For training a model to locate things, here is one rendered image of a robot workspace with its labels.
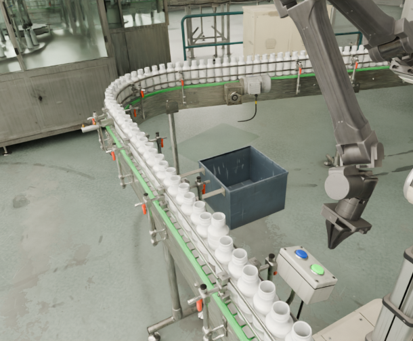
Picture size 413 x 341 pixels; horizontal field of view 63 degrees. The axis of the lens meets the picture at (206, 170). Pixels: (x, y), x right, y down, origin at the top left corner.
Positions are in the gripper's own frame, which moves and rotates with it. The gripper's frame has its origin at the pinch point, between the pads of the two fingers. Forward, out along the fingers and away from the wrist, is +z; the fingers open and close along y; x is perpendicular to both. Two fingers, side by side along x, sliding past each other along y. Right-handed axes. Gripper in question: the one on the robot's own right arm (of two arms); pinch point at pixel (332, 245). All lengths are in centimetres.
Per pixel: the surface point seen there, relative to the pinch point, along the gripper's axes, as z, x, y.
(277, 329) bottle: 13.1, -19.3, 8.6
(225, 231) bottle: 8.3, -16.9, -19.9
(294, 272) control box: 10.4, -4.8, -3.3
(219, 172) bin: 26, 27, -91
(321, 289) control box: 10.5, -1.6, 3.5
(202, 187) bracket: 13, -6, -54
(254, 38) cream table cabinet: -45, 222, -368
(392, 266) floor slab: 71, 153, -47
